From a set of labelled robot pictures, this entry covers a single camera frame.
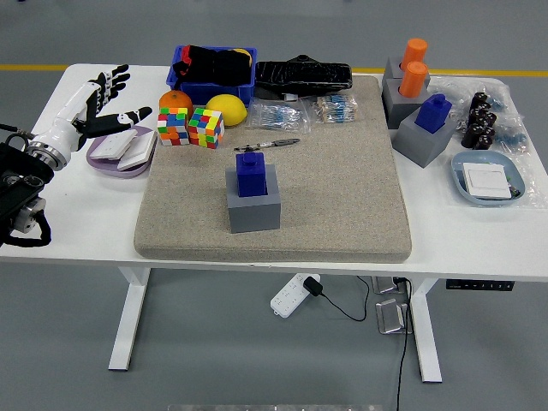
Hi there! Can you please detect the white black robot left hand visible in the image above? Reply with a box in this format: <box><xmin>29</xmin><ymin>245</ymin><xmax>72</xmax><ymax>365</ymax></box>
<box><xmin>29</xmin><ymin>63</ymin><xmax>154</xmax><ymax>155</ymax></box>

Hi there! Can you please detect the blue square seal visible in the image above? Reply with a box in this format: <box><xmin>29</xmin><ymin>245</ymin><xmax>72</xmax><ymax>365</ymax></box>
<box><xmin>414</xmin><ymin>93</ymin><xmax>454</xmax><ymax>134</ymax></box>
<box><xmin>235</xmin><ymin>152</ymin><xmax>269</xmax><ymax>198</ymax></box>

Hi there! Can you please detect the grey seal holder box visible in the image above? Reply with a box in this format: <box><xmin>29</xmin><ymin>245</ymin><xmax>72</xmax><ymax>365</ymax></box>
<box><xmin>392</xmin><ymin>106</ymin><xmax>458</xmax><ymax>168</ymax></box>
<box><xmin>380</xmin><ymin>78</ymin><xmax>429</xmax><ymax>129</ymax></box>
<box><xmin>225</xmin><ymin>164</ymin><xmax>283</xmax><ymax>235</ymax></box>
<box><xmin>382</xmin><ymin>56</ymin><xmax>432</xmax><ymax>82</ymax></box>

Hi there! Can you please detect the orange cylinder seal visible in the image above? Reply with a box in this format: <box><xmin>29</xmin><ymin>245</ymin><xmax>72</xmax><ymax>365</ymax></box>
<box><xmin>400</xmin><ymin>38</ymin><xmax>429</xmax><ymax>72</ymax></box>
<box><xmin>398</xmin><ymin>60</ymin><xmax>429</xmax><ymax>98</ymax></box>

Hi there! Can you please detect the purple tray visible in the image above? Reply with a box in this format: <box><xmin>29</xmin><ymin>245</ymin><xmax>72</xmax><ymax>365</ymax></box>
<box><xmin>86</xmin><ymin>123</ymin><xmax>158</xmax><ymax>179</ymax></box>

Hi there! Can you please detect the scrambled rubik's cube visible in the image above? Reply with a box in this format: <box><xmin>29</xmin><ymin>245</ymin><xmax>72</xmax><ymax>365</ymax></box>
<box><xmin>156</xmin><ymin>106</ymin><xmax>190</xmax><ymax>147</ymax></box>
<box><xmin>187</xmin><ymin>106</ymin><xmax>225</xmax><ymax>150</ymax></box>

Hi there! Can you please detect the orange fruit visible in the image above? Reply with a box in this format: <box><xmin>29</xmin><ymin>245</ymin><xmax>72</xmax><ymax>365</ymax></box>
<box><xmin>158</xmin><ymin>89</ymin><xmax>194</xmax><ymax>116</ymax></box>

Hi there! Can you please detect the blue plastic bin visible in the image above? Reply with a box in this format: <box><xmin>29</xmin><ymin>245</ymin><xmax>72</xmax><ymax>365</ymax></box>
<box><xmin>165</xmin><ymin>45</ymin><xmax>259</xmax><ymax>107</ymax></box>

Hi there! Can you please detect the black cloth bundle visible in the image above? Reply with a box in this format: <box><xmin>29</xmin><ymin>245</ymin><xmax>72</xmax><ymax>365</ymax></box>
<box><xmin>171</xmin><ymin>44</ymin><xmax>253</xmax><ymax>86</ymax></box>

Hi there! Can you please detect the yellow lemon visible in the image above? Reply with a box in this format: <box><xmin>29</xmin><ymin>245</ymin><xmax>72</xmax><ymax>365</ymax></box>
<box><xmin>205</xmin><ymin>93</ymin><xmax>248</xmax><ymax>128</ymax></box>

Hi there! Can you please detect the white table leg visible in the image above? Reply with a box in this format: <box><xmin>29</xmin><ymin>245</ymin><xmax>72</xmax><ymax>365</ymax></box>
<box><xmin>107</xmin><ymin>267</ymin><xmax>152</xmax><ymax>372</ymax></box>
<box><xmin>408</xmin><ymin>277</ymin><xmax>443</xmax><ymax>384</ymax></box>

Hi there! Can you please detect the bag of blue resistors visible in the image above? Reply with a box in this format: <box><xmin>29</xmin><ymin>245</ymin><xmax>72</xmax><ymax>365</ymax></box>
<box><xmin>247</xmin><ymin>97</ymin><xmax>310</xmax><ymax>134</ymax></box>

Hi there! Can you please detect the black plastic tray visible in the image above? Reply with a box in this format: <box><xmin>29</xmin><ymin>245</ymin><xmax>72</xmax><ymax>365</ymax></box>
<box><xmin>254</xmin><ymin>54</ymin><xmax>354</xmax><ymax>98</ymax></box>

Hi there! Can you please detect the bag of tan resistors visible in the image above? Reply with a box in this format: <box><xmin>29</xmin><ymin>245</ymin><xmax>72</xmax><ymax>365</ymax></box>
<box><xmin>301</xmin><ymin>92</ymin><xmax>364</xmax><ymax>125</ymax></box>

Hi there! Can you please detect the grey-brown table mat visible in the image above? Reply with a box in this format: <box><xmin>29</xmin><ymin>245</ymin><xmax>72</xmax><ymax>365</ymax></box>
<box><xmin>133</xmin><ymin>74</ymin><xmax>414</xmax><ymax>263</ymax></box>

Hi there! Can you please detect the white power strip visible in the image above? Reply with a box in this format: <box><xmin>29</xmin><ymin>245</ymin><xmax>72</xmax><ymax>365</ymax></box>
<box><xmin>269</xmin><ymin>272</ymin><xmax>321</xmax><ymax>320</ymax></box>

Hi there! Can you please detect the metal floor plate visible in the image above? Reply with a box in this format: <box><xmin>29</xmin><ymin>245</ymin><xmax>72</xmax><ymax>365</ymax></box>
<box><xmin>371</xmin><ymin>276</ymin><xmax>408</xmax><ymax>295</ymax></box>
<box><xmin>375</xmin><ymin>298</ymin><xmax>413</xmax><ymax>335</ymax></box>

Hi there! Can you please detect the light blue tray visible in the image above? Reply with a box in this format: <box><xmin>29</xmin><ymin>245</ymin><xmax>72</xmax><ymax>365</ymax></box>
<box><xmin>451</xmin><ymin>150</ymin><xmax>527</xmax><ymax>208</ymax></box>

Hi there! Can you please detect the black table control panel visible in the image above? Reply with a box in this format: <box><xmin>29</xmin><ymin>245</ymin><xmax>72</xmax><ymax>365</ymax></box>
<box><xmin>444</xmin><ymin>278</ymin><xmax>515</xmax><ymax>291</ymax></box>

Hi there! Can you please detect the clear bag of components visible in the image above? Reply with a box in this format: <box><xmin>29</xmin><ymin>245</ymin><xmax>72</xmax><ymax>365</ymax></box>
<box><xmin>429</xmin><ymin>74</ymin><xmax>547</xmax><ymax>210</ymax></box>

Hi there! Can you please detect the white switch panel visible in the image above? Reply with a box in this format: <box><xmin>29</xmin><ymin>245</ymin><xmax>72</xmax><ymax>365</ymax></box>
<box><xmin>90</xmin><ymin>129</ymin><xmax>139</xmax><ymax>162</ymax></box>
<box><xmin>461</xmin><ymin>162</ymin><xmax>515</xmax><ymax>201</ymax></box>
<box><xmin>116</xmin><ymin>130</ymin><xmax>158</xmax><ymax>171</ymax></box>

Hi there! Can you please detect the black adapter cable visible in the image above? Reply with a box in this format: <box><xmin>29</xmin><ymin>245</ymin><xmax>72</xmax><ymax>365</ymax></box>
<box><xmin>319</xmin><ymin>276</ymin><xmax>372</xmax><ymax>323</ymax></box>

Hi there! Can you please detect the black power cable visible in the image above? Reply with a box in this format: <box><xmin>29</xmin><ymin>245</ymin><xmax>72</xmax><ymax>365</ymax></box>
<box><xmin>392</xmin><ymin>277</ymin><xmax>414</xmax><ymax>411</ymax></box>

